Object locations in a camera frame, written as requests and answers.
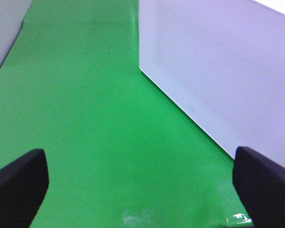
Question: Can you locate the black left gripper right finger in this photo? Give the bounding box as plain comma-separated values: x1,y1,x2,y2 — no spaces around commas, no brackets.
232,146,285,228

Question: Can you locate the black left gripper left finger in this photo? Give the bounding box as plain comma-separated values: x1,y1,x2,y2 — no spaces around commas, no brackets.
0,149,49,228

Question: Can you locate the white microwave door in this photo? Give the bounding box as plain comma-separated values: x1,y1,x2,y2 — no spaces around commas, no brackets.
138,0,285,167

